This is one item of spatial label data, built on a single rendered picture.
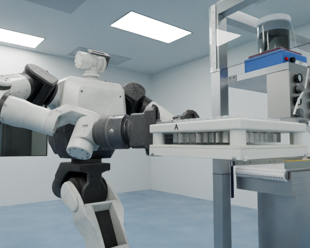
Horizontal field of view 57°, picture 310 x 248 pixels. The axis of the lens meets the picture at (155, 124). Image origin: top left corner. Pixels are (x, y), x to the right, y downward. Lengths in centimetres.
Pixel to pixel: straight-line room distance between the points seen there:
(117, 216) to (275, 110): 77
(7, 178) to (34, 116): 512
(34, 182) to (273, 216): 501
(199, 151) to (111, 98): 63
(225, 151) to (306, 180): 94
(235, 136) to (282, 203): 100
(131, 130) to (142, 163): 638
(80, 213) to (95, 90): 44
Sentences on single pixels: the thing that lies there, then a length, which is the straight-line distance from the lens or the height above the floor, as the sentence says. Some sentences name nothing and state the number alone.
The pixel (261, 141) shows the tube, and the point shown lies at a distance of 62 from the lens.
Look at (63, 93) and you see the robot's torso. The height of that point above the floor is 122.
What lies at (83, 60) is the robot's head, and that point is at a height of 136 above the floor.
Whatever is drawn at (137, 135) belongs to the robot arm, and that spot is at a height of 106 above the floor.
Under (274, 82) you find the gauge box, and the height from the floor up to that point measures 131.
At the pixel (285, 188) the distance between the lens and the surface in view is 134.
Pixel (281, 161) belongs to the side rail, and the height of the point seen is 96.
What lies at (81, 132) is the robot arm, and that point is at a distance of 75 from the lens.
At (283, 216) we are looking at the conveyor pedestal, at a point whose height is 72.
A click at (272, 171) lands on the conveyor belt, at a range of 134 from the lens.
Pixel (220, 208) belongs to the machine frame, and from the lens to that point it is 144.
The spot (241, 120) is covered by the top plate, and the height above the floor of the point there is 108.
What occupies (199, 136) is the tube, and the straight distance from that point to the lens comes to 60.
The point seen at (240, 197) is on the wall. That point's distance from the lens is 545.
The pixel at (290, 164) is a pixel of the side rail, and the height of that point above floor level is 96.
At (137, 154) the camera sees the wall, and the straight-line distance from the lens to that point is 697.
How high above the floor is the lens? 103
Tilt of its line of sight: 5 degrees up
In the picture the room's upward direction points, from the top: straight up
